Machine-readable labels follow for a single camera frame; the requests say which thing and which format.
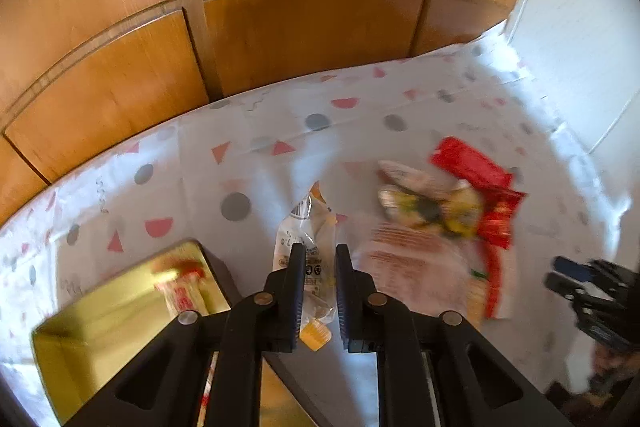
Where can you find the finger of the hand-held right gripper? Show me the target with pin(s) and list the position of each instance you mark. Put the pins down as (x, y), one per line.
(560, 284)
(570, 267)

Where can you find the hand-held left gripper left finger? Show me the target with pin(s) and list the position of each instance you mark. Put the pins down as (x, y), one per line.
(298, 272)

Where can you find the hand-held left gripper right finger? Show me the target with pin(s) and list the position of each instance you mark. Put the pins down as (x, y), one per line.
(342, 277)

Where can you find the clear bread packet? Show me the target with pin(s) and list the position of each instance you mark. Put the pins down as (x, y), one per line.
(312, 227)

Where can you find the green-edged cracker packet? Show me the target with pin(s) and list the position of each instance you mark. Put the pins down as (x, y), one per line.
(415, 257)

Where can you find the long red snack packet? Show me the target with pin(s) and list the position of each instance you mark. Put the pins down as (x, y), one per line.
(470, 162)

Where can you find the gold box with black rim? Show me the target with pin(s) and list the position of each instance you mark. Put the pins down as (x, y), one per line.
(100, 322)

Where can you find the red and white snack packet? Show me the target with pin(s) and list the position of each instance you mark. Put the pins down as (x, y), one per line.
(500, 217)

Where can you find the patterned tablecloth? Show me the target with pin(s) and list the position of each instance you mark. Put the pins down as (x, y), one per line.
(250, 167)

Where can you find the yellow snack packet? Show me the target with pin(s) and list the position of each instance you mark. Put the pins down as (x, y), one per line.
(440, 212)

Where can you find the small red white packet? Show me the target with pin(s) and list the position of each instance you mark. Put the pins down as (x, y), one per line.
(180, 287)

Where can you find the wooden wardrobe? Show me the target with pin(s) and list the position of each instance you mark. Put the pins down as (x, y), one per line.
(300, 32)

